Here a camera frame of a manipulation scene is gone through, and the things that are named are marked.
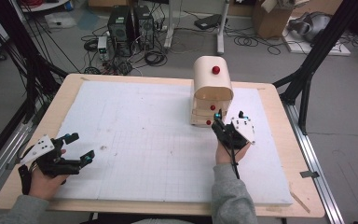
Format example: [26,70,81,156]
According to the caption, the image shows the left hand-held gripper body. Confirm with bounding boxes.
[18,133,83,179]

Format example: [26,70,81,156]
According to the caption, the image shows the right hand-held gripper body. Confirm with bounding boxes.
[211,117,256,150]

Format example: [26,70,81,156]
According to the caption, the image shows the cream cabinet with red knobs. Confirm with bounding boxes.
[189,55,235,128]

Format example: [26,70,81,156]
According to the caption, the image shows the person's left hand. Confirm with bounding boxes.
[27,148,70,201]

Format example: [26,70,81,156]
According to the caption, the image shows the person's right hand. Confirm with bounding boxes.
[214,139,253,166]

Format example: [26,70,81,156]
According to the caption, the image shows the white grid mat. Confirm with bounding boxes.
[53,79,295,207]

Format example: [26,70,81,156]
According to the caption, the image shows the grey tape piece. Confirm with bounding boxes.
[299,170,321,179]

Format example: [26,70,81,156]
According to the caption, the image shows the white metal stand leg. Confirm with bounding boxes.
[215,0,231,56]
[162,0,177,50]

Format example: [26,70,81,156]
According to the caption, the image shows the thin wooden stick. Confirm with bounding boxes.
[289,190,311,215]

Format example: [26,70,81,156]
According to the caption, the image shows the small grey power supply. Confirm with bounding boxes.
[96,35,110,62]

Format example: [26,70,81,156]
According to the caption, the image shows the flat black device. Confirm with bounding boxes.
[194,13,228,31]

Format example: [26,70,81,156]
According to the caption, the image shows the open cardboard box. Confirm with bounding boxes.
[251,0,295,40]

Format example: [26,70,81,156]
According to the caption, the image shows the grey bag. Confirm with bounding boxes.
[287,10,333,43]

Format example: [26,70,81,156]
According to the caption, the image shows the black computer tower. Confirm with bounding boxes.
[132,5,156,51]
[106,5,133,58]

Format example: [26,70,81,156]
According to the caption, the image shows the black strap of left gripper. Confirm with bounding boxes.
[17,163,33,197]

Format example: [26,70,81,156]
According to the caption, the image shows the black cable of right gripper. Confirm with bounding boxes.
[220,136,241,180]

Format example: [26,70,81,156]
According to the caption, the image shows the aluminium rail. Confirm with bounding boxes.
[0,119,34,204]
[281,99,346,224]

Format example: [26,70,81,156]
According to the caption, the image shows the black metal frame stand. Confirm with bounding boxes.
[272,0,358,136]
[0,0,70,125]

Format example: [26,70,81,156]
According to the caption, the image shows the tangle of black cables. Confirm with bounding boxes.
[80,24,170,77]

